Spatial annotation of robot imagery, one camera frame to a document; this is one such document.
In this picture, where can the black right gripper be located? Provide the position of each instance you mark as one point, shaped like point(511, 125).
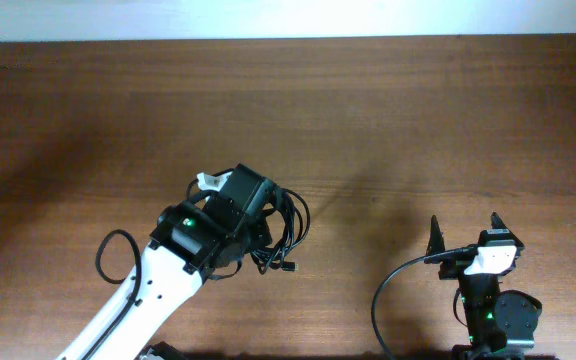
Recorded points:
point(453, 268)

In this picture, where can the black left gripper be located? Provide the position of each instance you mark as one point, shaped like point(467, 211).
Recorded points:
point(261, 231)

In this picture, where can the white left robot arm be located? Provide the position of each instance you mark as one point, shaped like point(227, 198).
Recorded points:
point(192, 242)

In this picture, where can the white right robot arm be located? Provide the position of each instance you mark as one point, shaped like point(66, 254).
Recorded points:
point(500, 324)

